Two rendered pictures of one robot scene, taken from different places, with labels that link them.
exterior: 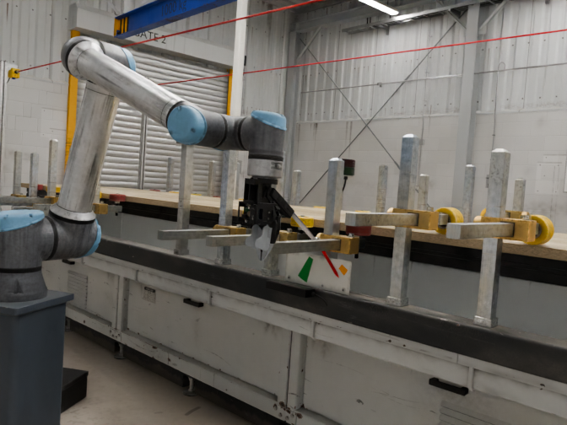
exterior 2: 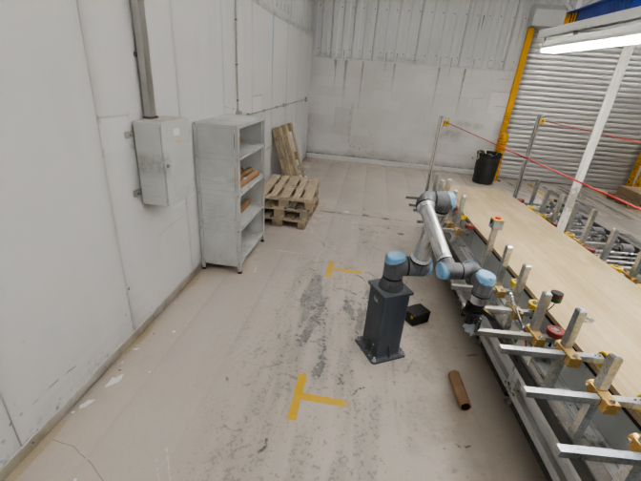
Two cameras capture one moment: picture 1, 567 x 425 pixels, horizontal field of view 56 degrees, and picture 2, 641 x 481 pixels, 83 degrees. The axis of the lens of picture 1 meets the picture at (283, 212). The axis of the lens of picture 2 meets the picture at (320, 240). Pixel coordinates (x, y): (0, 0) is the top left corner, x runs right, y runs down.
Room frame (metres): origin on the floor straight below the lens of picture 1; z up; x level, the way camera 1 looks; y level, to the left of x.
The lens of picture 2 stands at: (-0.31, -0.61, 2.03)
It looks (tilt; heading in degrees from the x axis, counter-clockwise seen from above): 24 degrees down; 49
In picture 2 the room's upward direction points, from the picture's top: 5 degrees clockwise
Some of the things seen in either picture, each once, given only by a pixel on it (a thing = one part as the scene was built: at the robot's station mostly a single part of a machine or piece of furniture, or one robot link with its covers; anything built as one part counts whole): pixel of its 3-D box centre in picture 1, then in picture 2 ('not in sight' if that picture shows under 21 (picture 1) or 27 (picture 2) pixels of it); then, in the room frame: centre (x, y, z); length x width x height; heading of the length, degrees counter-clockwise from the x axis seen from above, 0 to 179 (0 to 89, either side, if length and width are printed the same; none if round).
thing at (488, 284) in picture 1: (492, 246); (592, 400); (1.31, -0.52, 0.90); 0.03 x 0.03 x 0.48; 47
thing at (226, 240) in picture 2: not in sight; (234, 191); (1.46, 2.99, 0.78); 0.90 x 0.45 x 1.55; 43
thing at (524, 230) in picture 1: (503, 228); (601, 396); (1.29, -0.54, 0.95); 0.13 x 0.06 x 0.05; 47
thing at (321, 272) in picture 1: (315, 271); (520, 342); (1.65, -0.11, 0.75); 0.26 x 0.01 x 0.10; 47
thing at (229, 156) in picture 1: (225, 212); (499, 278); (1.98, 0.21, 0.90); 0.03 x 0.03 x 0.48; 47
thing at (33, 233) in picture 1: (19, 237); (395, 264); (1.69, 0.84, 0.79); 0.17 x 0.15 x 0.18; 146
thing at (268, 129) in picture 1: (266, 136); (483, 283); (1.36, 0.06, 1.14); 0.10 x 0.09 x 0.12; 56
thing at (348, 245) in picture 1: (337, 243); (534, 335); (1.63, -0.17, 0.85); 0.13 x 0.06 x 0.05; 47
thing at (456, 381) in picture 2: not in sight; (459, 389); (1.80, 0.18, 0.04); 0.30 x 0.08 x 0.08; 47
